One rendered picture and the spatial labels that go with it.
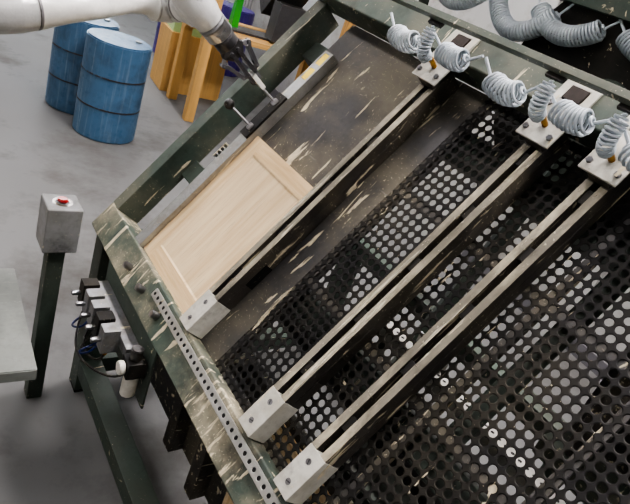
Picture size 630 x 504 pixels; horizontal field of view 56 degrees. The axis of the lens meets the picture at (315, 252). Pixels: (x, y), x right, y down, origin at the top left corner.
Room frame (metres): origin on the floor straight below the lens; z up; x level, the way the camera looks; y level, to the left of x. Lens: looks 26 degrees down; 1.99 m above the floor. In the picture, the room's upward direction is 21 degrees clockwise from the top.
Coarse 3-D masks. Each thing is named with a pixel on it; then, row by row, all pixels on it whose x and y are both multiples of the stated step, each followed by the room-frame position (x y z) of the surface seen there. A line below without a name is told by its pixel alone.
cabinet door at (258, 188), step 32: (256, 160) 1.90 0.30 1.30; (224, 192) 1.84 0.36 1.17; (256, 192) 1.78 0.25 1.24; (288, 192) 1.73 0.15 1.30; (192, 224) 1.78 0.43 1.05; (224, 224) 1.72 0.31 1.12; (256, 224) 1.68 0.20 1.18; (160, 256) 1.71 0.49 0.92; (192, 256) 1.67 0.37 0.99; (224, 256) 1.62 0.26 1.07; (192, 288) 1.56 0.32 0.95
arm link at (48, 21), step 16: (48, 0) 1.42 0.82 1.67; (64, 0) 1.45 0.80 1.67; (80, 0) 1.49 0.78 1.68; (96, 0) 1.54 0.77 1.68; (112, 0) 1.62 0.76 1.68; (128, 0) 1.72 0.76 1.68; (144, 0) 1.78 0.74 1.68; (160, 0) 1.80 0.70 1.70; (48, 16) 1.41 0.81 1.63; (64, 16) 1.45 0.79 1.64; (80, 16) 1.49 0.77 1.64; (96, 16) 1.54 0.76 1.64; (112, 16) 1.63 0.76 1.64; (160, 16) 1.81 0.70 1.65
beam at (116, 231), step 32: (96, 224) 1.91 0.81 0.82; (128, 224) 1.87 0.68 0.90; (128, 256) 1.72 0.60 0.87; (128, 288) 1.61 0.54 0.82; (160, 288) 1.56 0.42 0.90; (160, 320) 1.46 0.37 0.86; (160, 352) 1.37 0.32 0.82; (192, 384) 1.26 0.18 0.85; (224, 384) 1.26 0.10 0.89; (192, 416) 1.18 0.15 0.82; (224, 448) 1.09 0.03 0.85; (256, 448) 1.07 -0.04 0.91; (224, 480) 1.03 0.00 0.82
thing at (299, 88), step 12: (336, 60) 2.14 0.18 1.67; (324, 72) 2.12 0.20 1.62; (300, 84) 2.07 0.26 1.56; (312, 84) 2.09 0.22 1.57; (288, 96) 2.05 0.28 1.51; (300, 96) 2.07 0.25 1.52; (288, 108) 2.05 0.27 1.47; (276, 120) 2.03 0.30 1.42; (264, 132) 2.00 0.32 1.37; (240, 144) 1.96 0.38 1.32; (228, 156) 1.93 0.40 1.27; (216, 168) 1.91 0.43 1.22; (204, 180) 1.89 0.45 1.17; (192, 192) 1.86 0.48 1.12; (180, 204) 1.84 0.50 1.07; (156, 216) 1.84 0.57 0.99; (168, 216) 1.82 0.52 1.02; (144, 228) 1.81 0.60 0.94; (156, 228) 1.79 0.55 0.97; (144, 240) 1.77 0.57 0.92
